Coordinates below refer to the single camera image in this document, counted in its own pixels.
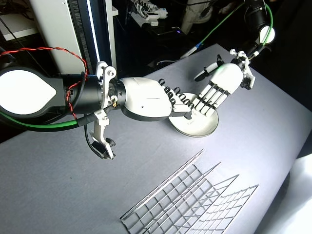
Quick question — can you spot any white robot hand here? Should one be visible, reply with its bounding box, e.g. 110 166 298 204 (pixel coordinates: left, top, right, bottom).
119 77 197 122
192 55 245 117

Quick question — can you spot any person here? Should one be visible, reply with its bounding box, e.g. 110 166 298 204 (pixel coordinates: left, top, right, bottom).
180 0 215 35

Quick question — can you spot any black box with blue light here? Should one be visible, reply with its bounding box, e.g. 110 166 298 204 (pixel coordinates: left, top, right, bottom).
152 26 187 37

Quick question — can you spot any white spare robot hand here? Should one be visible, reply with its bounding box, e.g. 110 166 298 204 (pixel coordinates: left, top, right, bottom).
131 0 169 27

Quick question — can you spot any grey table cloth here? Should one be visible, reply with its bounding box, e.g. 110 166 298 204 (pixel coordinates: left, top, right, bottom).
0 43 312 234

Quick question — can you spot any white robot torso column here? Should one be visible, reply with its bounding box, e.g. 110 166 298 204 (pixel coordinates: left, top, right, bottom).
29 0 119 90

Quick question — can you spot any white shelf board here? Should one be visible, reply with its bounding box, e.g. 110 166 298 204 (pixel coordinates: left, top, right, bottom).
0 12 39 41

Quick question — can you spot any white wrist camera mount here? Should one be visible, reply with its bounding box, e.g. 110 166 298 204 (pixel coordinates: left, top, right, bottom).
240 65 256 90
89 60 117 160

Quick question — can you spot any white adapter with cable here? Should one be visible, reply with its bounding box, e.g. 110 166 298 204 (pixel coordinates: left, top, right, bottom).
156 41 204 66

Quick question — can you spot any metal wire dish rack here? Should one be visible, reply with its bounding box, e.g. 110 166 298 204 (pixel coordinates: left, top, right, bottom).
120 148 259 234

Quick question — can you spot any red twisted wire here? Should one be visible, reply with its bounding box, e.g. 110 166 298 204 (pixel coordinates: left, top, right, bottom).
0 46 89 119

